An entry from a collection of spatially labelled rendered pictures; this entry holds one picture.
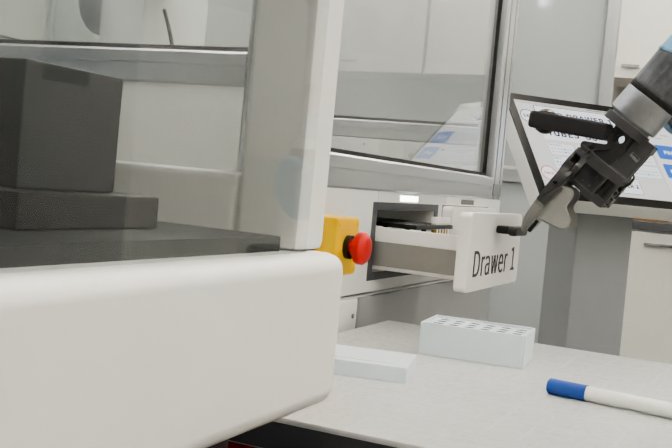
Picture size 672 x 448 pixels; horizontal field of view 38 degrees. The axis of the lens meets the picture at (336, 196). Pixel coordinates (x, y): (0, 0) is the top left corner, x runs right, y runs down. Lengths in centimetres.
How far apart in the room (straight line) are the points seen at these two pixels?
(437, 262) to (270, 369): 79
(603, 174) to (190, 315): 97
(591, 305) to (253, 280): 188
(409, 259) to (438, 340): 24
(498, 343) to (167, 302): 71
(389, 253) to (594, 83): 181
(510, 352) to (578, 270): 123
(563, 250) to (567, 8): 101
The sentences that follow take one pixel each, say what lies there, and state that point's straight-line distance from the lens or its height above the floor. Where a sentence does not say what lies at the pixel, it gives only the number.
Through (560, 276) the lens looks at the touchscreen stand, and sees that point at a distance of 240.
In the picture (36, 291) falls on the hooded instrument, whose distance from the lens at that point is 42.
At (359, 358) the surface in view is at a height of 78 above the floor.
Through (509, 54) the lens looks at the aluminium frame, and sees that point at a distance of 203.
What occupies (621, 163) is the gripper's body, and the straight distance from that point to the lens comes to 143.
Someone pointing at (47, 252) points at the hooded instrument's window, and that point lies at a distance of 43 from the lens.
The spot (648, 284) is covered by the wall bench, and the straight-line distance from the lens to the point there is 438.
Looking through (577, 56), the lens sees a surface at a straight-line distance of 314.
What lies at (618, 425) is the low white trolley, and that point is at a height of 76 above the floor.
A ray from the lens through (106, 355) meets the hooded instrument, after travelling 46.
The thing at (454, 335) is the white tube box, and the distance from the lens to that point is 116.
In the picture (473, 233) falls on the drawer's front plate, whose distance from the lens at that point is 135.
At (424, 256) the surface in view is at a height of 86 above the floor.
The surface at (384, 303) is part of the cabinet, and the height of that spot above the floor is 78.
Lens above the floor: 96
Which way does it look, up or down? 1 degrees down
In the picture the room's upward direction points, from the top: 5 degrees clockwise
